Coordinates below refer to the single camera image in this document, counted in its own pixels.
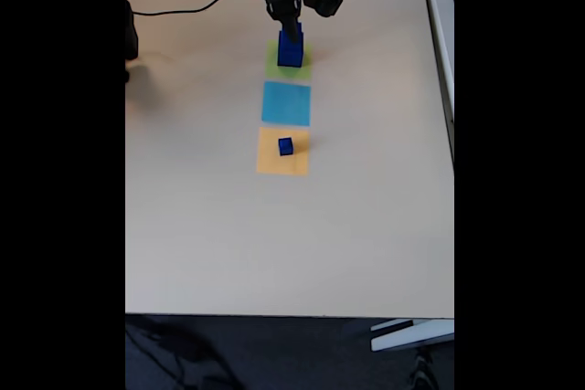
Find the medium blue cube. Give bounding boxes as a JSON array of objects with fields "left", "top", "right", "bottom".
[{"left": 279, "top": 22, "right": 303, "bottom": 51}]

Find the large blue cube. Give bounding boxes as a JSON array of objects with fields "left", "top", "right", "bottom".
[{"left": 277, "top": 40, "right": 305, "bottom": 68}]

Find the green paper square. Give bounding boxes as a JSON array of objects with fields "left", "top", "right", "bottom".
[{"left": 264, "top": 39, "right": 314, "bottom": 79}]

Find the light blue paper square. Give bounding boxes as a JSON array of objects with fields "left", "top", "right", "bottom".
[{"left": 260, "top": 80, "right": 312, "bottom": 128}]

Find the orange paper square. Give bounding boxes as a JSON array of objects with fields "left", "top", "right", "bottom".
[{"left": 255, "top": 127, "right": 311, "bottom": 176}]

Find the white side desk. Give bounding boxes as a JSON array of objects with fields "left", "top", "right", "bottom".
[{"left": 419, "top": 0, "right": 455, "bottom": 172}]

